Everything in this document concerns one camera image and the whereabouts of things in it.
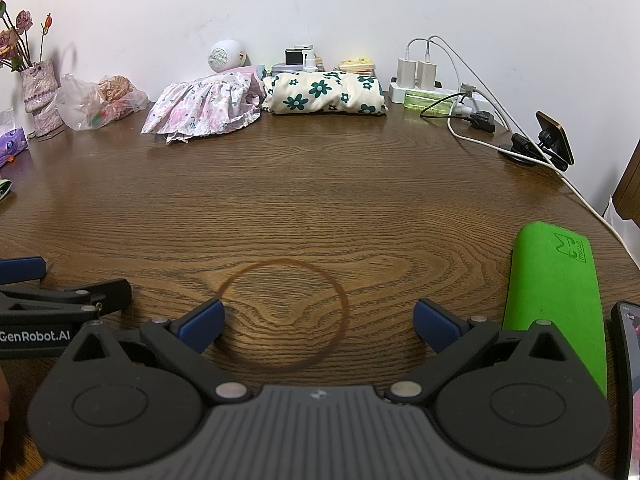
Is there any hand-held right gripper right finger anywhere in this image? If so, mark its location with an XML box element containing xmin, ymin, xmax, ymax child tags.
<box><xmin>385</xmin><ymin>298</ymin><xmax>576</xmax><ymax>406</ymax></box>

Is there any cream cloth with green flowers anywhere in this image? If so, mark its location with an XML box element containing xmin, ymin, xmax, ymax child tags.
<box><xmin>262</xmin><ymin>71</ymin><xmax>388</xmax><ymax>116</ymax></box>

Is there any white round speaker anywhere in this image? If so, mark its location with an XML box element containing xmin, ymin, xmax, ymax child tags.
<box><xmin>208</xmin><ymin>39</ymin><xmax>249</xmax><ymax>74</ymax></box>

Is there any pink speckled vase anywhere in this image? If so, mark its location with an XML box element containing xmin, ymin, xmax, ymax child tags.
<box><xmin>20</xmin><ymin>60</ymin><xmax>65</xmax><ymax>137</ymax></box>

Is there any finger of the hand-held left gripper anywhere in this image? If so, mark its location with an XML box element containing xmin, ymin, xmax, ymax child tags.
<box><xmin>0</xmin><ymin>257</ymin><xmax>47</xmax><ymax>286</ymax></box>
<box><xmin>0</xmin><ymin>279</ymin><xmax>133</xmax><ymax>318</ymax></box>

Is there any black smartphone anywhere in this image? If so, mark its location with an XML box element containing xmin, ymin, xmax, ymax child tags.
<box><xmin>611</xmin><ymin>300</ymin><xmax>640</xmax><ymax>480</ymax></box>

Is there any long white cable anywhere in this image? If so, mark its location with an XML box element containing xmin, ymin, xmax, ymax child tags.
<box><xmin>447</xmin><ymin>116</ymin><xmax>622</xmax><ymax>242</ymax></box>

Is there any pink floral ruffled dress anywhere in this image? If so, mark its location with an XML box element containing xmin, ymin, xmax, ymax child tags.
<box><xmin>141</xmin><ymin>71</ymin><xmax>265</xmax><ymax>145</ymax></box>

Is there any purple tissue pack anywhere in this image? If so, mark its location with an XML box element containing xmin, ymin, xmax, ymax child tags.
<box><xmin>0</xmin><ymin>127</ymin><xmax>30</xmax><ymax>167</ymax></box>

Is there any translucent green box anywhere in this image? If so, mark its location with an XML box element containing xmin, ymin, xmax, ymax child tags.
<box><xmin>404</xmin><ymin>90</ymin><xmax>459</xmax><ymax>114</ymax></box>

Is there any brown snack pack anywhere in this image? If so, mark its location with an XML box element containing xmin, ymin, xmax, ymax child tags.
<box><xmin>97</xmin><ymin>76</ymin><xmax>134</xmax><ymax>104</ymax></box>

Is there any black connector with cable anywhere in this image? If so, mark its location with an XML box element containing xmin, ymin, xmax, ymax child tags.
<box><xmin>419</xmin><ymin>101</ymin><xmax>497</xmax><ymax>134</ymax></box>

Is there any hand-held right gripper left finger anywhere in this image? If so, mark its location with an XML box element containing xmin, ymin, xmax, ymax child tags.
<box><xmin>65</xmin><ymin>298</ymin><xmax>253</xmax><ymax>406</ymax></box>

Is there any pink folded cloth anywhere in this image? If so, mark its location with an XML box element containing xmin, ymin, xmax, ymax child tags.
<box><xmin>239</xmin><ymin>64</ymin><xmax>267</xmax><ymax>96</ymax></box>

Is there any clear plastic bag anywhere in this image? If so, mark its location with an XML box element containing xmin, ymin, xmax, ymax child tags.
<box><xmin>54</xmin><ymin>74</ymin><xmax>150</xmax><ymax>132</ymax></box>

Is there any dried flower bouquet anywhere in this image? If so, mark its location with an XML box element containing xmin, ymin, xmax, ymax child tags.
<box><xmin>0</xmin><ymin>0</ymin><xmax>54</xmax><ymax>73</ymax></box>

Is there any white charging cable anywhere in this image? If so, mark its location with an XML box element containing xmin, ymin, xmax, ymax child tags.
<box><xmin>426</xmin><ymin>35</ymin><xmax>523</xmax><ymax>136</ymax></box>
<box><xmin>405</xmin><ymin>37</ymin><xmax>481</xmax><ymax>96</ymax></box>

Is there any black phone holder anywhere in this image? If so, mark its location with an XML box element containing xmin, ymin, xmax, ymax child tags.
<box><xmin>500</xmin><ymin>125</ymin><xmax>576</xmax><ymax>172</ymax></box>

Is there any white power strip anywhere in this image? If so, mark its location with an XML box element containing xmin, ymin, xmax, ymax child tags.
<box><xmin>390</xmin><ymin>77</ymin><xmax>488</xmax><ymax>112</ymax></box>

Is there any white charger block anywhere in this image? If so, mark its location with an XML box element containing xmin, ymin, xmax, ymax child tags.
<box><xmin>397</xmin><ymin>57</ymin><xmax>419</xmax><ymax>89</ymax></box>
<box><xmin>416</xmin><ymin>60</ymin><xmax>440</xmax><ymax>92</ymax></box>

